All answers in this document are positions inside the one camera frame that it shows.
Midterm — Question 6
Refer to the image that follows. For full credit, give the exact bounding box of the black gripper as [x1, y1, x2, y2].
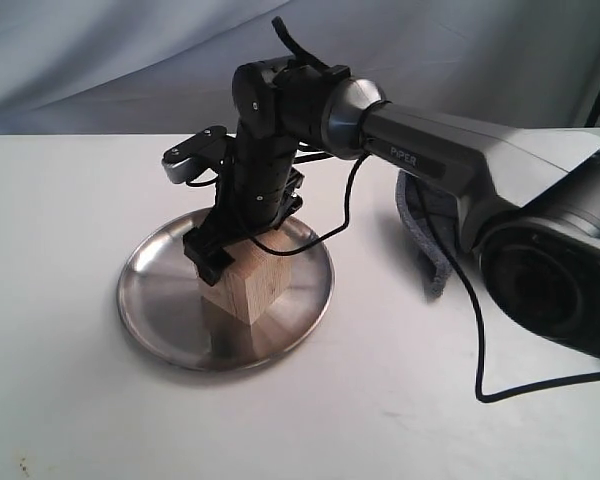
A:
[182, 124, 303, 286]

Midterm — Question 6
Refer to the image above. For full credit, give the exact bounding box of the light wooden cube block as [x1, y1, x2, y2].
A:
[199, 241, 291, 325]

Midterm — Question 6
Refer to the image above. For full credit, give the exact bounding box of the blue-grey fleece towel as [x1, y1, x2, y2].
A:
[395, 170, 458, 301]

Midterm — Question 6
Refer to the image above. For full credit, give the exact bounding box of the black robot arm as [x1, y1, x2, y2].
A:
[162, 57, 600, 359]

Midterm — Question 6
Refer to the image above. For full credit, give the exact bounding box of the round stainless steel plate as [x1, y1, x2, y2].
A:
[117, 209, 335, 372]

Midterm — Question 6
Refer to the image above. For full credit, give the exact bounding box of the grey backdrop curtain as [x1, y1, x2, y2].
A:
[0, 1, 600, 134]

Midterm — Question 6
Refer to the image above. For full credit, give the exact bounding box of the black cable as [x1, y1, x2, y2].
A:
[184, 14, 600, 405]

